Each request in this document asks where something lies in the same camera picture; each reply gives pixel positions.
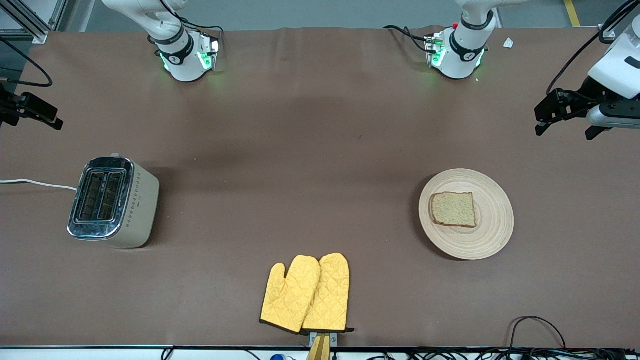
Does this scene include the wooden post with metal bracket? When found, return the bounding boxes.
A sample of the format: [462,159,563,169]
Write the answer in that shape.
[306,331,339,360]

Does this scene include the brown table cover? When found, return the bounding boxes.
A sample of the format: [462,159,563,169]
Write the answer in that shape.
[0,25,640,349]

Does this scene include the round pale wooden plate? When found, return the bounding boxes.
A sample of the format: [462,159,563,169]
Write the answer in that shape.
[418,168,515,261]

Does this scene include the cream and chrome toaster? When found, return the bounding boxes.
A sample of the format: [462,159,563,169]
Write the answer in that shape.
[67,156,161,249]

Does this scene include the black looped cable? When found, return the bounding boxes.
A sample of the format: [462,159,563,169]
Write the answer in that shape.
[509,315,567,351]

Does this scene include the slice of bread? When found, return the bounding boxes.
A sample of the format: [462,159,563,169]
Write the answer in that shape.
[429,191,477,229]

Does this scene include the yellow quilted oven mitt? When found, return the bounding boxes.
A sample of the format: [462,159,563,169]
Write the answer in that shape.
[259,255,321,334]
[302,252,355,334]

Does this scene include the aluminium frame profile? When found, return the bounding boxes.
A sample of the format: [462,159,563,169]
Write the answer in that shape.
[0,0,69,45]

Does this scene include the white toaster power cord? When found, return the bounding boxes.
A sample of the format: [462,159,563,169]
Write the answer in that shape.
[0,178,79,193]

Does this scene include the black base cable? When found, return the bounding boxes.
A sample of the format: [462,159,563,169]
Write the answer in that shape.
[383,24,437,55]
[159,0,225,53]

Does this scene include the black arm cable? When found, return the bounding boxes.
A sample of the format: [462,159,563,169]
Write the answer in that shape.
[0,37,54,89]
[546,0,640,97]

